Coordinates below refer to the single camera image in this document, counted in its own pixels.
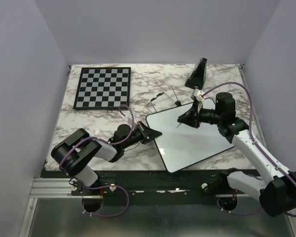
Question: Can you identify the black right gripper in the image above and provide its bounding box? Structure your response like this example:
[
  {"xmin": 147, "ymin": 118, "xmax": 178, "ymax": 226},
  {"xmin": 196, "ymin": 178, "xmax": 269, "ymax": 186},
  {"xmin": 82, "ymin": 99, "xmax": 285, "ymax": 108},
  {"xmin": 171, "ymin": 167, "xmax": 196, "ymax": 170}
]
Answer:
[{"xmin": 178, "ymin": 101, "xmax": 222, "ymax": 128}]

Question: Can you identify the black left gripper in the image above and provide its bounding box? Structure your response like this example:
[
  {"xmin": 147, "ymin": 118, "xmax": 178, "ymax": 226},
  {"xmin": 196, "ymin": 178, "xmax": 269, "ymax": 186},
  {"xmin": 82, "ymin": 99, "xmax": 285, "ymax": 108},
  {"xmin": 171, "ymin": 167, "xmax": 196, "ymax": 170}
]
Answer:
[{"xmin": 122, "ymin": 121, "xmax": 162, "ymax": 150}]

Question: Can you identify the white whiteboard black frame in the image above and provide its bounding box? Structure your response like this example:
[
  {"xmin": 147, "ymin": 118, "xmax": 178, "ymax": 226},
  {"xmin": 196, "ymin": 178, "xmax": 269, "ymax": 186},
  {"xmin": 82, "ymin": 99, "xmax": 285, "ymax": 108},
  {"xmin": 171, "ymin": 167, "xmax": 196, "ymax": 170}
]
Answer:
[{"xmin": 146, "ymin": 103, "xmax": 234, "ymax": 173}]

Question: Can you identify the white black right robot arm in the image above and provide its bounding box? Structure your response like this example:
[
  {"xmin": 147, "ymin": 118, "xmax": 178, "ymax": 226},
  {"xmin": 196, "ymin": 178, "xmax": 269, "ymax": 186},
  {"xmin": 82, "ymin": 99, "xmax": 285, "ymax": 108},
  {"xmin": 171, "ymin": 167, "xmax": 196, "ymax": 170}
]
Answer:
[{"xmin": 177, "ymin": 89, "xmax": 296, "ymax": 217}]

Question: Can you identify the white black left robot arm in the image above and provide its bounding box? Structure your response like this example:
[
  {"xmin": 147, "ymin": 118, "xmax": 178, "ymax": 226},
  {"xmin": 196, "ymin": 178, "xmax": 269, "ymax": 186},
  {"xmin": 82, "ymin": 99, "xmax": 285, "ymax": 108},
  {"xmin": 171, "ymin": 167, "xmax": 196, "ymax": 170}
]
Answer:
[{"xmin": 51, "ymin": 122, "xmax": 162, "ymax": 195}]

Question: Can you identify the black wedge eraser block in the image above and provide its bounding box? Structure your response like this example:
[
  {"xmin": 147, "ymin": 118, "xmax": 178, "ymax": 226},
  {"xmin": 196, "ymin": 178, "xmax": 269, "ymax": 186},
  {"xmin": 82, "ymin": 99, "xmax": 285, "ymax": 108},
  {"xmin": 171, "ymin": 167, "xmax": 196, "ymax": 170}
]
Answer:
[{"xmin": 185, "ymin": 58, "xmax": 207, "ymax": 90}]

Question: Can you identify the black white chessboard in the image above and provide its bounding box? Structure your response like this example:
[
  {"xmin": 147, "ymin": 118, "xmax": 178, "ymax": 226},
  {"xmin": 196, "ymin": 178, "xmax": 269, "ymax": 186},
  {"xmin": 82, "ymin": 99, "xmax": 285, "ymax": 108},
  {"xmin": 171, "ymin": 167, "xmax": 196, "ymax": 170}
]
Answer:
[{"xmin": 74, "ymin": 67, "xmax": 131, "ymax": 110}]

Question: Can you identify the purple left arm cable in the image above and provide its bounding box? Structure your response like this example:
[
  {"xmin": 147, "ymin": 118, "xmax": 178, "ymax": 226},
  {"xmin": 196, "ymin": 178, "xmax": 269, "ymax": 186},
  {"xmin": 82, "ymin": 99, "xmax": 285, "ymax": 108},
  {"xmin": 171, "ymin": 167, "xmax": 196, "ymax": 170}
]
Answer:
[{"xmin": 58, "ymin": 104, "xmax": 135, "ymax": 218}]

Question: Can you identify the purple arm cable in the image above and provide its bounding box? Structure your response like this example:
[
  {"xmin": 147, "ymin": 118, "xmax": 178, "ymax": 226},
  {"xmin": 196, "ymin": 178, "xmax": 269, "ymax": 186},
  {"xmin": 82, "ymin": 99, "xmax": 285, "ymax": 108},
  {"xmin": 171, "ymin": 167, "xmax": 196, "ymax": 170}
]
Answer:
[
  {"xmin": 58, "ymin": 104, "xmax": 135, "ymax": 218},
  {"xmin": 199, "ymin": 81, "xmax": 296, "ymax": 215}
]

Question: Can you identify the aluminium rail frame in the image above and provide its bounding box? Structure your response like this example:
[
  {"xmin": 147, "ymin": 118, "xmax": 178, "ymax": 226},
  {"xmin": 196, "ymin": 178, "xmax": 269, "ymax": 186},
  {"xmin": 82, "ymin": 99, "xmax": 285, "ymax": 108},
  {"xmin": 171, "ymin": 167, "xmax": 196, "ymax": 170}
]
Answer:
[{"xmin": 19, "ymin": 64, "xmax": 295, "ymax": 237}]

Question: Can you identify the black wire whiteboard stand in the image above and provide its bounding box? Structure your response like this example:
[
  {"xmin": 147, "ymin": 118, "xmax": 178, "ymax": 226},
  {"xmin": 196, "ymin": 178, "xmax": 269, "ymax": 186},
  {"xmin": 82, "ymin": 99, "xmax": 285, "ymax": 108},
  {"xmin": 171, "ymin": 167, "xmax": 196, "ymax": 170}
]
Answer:
[{"xmin": 144, "ymin": 86, "xmax": 182, "ymax": 114}]

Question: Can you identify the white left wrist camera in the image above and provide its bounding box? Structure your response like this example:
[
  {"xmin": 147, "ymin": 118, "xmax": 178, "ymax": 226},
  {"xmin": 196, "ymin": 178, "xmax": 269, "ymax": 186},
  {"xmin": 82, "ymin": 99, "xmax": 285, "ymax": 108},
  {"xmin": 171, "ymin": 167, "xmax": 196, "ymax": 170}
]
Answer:
[{"xmin": 127, "ymin": 116, "xmax": 134, "ymax": 126}]

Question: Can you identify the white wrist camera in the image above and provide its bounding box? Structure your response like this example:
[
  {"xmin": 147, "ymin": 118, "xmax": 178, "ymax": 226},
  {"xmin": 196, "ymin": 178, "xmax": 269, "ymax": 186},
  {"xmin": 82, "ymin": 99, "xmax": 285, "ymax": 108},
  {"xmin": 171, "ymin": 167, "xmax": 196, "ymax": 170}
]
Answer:
[
  {"xmin": 127, "ymin": 116, "xmax": 134, "ymax": 126},
  {"xmin": 192, "ymin": 88, "xmax": 204, "ymax": 103}
]

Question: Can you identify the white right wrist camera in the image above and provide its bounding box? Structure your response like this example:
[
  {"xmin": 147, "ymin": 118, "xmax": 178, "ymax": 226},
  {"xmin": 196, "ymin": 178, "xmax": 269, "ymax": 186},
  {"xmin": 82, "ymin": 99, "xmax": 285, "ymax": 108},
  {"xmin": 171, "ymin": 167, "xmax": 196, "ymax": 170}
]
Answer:
[{"xmin": 192, "ymin": 88, "xmax": 204, "ymax": 103}]

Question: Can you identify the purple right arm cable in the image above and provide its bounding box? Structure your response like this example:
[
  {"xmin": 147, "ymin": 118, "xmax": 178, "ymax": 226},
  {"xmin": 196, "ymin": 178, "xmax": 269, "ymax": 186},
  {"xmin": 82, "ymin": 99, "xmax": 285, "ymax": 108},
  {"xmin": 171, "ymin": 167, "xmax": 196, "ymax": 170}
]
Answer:
[{"xmin": 199, "ymin": 81, "xmax": 296, "ymax": 215}]

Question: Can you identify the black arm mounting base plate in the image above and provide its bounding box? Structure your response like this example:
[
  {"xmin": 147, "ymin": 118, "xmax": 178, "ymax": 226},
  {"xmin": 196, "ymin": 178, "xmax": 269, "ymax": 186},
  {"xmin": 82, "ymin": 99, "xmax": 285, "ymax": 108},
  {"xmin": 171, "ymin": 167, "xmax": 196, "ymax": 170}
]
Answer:
[{"xmin": 40, "ymin": 169, "xmax": 262, "ymax": 205}]

